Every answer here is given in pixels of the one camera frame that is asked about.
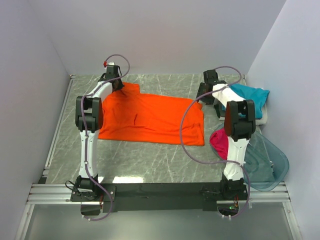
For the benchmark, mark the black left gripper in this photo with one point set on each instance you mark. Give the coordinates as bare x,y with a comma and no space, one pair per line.
120,87

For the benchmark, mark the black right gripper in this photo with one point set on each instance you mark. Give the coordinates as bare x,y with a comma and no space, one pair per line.
207,101

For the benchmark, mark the orange t shirt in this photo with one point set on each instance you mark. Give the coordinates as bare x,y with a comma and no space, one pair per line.
129,115

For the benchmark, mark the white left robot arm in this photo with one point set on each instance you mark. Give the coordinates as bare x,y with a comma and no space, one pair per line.
89,121

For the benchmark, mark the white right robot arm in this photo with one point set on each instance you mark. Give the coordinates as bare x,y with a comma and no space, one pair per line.
239,125

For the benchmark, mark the dark green folded t shirt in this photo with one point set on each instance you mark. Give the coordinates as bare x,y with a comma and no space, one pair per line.
217,110

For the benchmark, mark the magenta t shirt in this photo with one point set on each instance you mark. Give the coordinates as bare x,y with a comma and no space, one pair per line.
220,143

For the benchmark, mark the teal folded t shirt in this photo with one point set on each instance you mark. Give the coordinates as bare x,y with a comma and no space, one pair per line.
235,91

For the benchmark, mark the white folded t shirt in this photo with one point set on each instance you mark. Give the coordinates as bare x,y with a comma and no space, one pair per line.
263,120

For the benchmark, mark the teal grey t shirt in bin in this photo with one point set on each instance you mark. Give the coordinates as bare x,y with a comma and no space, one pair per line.
258,165

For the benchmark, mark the blue transparent plastic bin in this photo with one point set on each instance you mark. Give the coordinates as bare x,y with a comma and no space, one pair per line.
278,159

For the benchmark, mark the black base crossbar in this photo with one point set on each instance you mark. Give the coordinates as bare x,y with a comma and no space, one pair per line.
161,196

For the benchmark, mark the aluminium frame rail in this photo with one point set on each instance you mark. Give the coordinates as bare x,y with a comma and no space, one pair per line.
42,193

